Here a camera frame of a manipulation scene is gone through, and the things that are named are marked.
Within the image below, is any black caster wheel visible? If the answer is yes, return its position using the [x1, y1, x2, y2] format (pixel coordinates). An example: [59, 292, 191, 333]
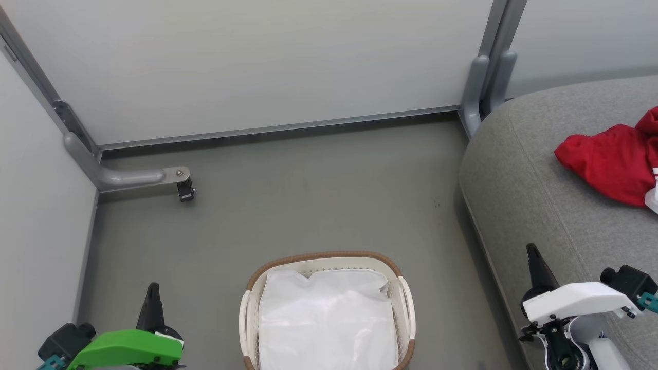
[176, 177, 196, 202]

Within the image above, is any grey fabric sofa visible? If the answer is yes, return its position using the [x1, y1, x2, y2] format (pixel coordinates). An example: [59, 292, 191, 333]
[458, 75, 658, 370]

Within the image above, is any grey partition foot with caster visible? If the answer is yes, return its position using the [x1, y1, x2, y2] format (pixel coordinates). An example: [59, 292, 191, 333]
[51, 99, 191, 193]

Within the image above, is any white laundry basket brown rim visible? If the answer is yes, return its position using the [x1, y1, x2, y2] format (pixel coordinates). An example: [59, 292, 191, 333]
[239, 250, 416, 370]

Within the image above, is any white cloth basket liner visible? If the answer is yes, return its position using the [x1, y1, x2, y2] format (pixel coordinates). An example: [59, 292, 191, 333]
[258, 268, 399, 370]

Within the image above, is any red sports jersey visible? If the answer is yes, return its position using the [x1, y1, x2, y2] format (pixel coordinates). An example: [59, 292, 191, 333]
[554, 106, 658, 214]

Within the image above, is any grey partition base rail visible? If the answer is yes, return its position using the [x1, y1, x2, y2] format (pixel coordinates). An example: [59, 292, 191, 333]
[98, 105, 461, 152]

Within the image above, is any grey partition upright foot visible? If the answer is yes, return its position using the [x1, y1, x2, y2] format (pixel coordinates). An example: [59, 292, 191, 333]
[459, 0, 509, 139]
[486, 0, 529, 116]

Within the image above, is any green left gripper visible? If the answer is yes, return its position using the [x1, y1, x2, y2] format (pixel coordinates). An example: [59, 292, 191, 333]
[67, 282, 185, 370]

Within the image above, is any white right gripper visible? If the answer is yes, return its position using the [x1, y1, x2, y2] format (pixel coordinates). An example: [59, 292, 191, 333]
[521, 243, 641, 327]

